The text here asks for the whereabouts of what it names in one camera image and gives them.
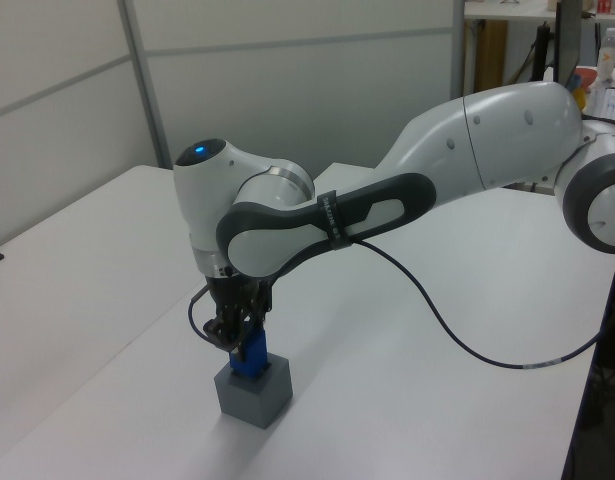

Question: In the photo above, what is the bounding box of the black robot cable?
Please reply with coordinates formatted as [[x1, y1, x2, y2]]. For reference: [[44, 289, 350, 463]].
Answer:
[[187, 238, 609, 372]]

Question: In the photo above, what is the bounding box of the red bowl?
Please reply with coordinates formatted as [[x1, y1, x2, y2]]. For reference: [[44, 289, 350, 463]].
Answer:
[[572, 65, 599, 94]]

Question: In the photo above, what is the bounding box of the clear plastic bottle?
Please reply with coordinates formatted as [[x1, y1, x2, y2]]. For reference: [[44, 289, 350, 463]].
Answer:
[[595, 26, 615, 88]]

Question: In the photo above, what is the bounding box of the black cable strap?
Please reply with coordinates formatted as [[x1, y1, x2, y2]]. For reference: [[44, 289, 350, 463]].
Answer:
[[316, 188, 350, 252]]

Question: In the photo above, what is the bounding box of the blue block with knob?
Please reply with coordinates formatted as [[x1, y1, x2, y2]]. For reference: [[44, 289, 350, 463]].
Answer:
[[228, 328, 269, 380]]

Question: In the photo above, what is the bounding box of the grey hollow cuboid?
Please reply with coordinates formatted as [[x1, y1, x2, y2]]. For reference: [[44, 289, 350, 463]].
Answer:
[[214, 354, 294, 430]]

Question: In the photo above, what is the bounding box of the tan cardboard panel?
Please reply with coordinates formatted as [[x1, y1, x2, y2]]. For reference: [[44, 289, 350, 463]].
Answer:
[[473, 19, 509, 95]]

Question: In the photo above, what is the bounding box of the dark thick pole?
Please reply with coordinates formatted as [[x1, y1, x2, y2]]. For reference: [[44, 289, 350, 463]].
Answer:
[[553, 0, 582, 87]]

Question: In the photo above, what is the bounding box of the grey partition post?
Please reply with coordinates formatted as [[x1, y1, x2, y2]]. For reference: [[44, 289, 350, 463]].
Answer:
[[117, 0, 175, 171]]

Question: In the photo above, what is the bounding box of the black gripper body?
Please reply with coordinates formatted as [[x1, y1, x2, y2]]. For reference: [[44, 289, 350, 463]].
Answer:
[[205, 273, 274, 316]]

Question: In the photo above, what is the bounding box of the black slim pole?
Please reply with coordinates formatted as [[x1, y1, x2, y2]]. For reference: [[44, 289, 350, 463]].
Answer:
[[534, 21, 554, 84]]

